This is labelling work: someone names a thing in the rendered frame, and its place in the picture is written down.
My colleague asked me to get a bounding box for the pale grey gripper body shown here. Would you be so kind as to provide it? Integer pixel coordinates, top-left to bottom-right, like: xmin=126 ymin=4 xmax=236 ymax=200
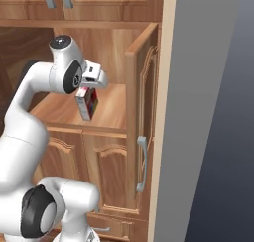
xmin=79 ymin=67 xmax=110 ymax=90

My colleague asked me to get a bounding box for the colourful cereal box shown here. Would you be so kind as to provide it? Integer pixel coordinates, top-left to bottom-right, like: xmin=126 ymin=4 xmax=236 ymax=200
xmin=74 ymin=86 xmax=99 ymax=122

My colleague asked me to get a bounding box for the wooden drawer front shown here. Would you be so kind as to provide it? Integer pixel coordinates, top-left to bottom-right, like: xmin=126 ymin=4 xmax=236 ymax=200
xmin=86 ymin=212 xmax=150 ymax=242

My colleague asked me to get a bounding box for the wooden cabinet unit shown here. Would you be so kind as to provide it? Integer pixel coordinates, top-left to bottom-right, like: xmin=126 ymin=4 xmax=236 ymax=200
xmin=0 ymin=0 xmax=244 ymax=242

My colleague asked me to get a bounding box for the grey drawer handle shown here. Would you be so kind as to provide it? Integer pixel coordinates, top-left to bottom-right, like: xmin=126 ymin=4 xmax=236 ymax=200
xmin=93 ymin=225 xmax=112 ymax=234

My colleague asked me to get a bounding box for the wooden cabinet door with arch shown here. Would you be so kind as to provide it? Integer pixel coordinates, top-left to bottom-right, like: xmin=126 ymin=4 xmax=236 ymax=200
xmin=32 ymin=130 xmax=91 ymax=184
xmin=81 ymin=132 xmax=140 ymax=217
xmin=125 ymin=22 xmax=160 ymax=218

